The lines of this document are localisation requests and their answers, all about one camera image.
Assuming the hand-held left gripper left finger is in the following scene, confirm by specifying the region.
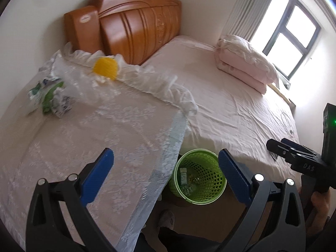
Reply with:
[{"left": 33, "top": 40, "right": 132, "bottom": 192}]
[{"left": 25, "top": 148, "right": 118, "bottom": 252}]

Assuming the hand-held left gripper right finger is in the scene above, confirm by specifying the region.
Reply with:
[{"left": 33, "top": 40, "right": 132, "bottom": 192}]
[{"left": 218, "top": 148, "right": 306, "bottom": 252}]

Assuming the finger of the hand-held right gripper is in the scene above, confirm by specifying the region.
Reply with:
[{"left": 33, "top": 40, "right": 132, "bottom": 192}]
[
  {"left": 281, "top": 138, "right": 319, "bottom": 156},
  {"left": 266, "top": 139, "right": 298, "bottom": 162}
]

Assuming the green plastic waste basket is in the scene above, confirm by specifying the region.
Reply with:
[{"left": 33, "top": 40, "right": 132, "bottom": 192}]
[{"left": 168, "top": 149, "right": 227, "bottom": 205}]

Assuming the blue white carton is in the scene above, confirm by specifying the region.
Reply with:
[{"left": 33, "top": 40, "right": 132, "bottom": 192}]
[{"left": 179, "top": 167, "right": 189, "bottom": 185}]

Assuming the person's right hand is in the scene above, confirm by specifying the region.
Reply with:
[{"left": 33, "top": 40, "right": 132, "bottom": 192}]
[{"left": 306, "top": 189, "right": 332, "bottom": 238}]

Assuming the bed with pink sheet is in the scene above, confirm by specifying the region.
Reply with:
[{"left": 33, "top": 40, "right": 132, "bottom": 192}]
[{"left": 140, "top": 35, "right": 301, "bottom": 189}]

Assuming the crumpled printed paper wrapper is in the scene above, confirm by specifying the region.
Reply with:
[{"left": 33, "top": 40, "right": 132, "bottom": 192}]
[{"left": 51, "top": 89, "right": 72, "bottom": 118}]

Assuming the clear plastic bag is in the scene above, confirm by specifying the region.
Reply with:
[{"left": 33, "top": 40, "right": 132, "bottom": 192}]
[{"left": 51, "top": 54, "right": 126, "bottom": 105}]

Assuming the green leaf print wrapper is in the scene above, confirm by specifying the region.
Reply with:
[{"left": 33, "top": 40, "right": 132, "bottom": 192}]
[{"left": 42, "top": 81, "right": 65, "bottom": 114}]

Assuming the folded pink quilt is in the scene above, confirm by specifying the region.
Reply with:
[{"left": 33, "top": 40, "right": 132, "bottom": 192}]
[{"left": 214, "top": 35, "right": 280, "bottom": 94}]

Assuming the green white wrapper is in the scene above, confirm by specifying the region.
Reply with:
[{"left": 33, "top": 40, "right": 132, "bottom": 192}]
[{"left": 28, "top": 76, "right": 62, "bottom": 103}]

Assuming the yellow ribbed plastic ball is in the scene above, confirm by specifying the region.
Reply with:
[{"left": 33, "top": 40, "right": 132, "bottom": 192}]
[{"left": 93, "top": 56, "right": 118, "bottom": 81}]

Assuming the dark framed window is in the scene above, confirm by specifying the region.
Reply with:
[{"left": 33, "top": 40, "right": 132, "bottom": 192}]
[{"left": 251, "top": 0, "right": 322, "bottom": 80}]

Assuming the carved wooden headboard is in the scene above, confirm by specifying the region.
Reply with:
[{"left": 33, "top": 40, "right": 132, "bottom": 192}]
[{"left": 64, "top": 0, "right": 182, "bottom": 66}]

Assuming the grey pleated curtain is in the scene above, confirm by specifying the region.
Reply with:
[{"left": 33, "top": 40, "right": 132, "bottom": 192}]
[{"left": 219, "top": 0, "right": 282, "bottom": 42}]

